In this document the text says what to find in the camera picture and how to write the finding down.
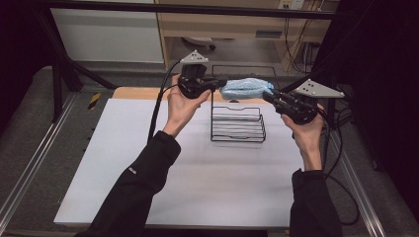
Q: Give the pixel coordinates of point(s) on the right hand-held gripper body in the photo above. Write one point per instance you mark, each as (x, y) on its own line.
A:
(298, 110)

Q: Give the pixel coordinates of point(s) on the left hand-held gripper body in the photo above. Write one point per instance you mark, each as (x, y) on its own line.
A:
(194, 84)

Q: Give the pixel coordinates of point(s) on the light blue towel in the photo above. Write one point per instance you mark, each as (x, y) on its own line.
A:
(245, 88)

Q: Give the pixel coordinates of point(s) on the person's left hand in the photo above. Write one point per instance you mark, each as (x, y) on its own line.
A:
(179, 108)

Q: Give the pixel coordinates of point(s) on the person's right hand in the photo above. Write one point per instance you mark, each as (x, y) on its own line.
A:
(308, 138)

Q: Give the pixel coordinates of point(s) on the grey chair base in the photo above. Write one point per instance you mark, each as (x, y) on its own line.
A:
(199, 41)

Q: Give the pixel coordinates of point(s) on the light wooden desk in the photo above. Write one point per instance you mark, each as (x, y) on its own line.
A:
(230, 24)

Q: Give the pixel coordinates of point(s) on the light wooden board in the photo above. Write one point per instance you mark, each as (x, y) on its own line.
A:
(138, 93)

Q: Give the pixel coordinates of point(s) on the white power strip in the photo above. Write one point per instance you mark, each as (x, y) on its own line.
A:
(291, 4)

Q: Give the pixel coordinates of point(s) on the white cabinet panel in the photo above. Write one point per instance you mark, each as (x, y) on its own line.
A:
(105, 36)

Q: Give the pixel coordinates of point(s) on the yellow black striped tape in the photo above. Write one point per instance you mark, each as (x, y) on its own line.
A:
(94, 101)

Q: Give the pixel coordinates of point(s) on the black metal stand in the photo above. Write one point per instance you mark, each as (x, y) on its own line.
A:
(57, 82)

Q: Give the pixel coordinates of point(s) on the black metal frame bar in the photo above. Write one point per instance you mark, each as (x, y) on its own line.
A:
(197, 9)

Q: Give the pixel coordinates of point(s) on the aluminium rail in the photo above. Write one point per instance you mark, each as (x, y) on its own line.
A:
(36, 154)
(359, 187)

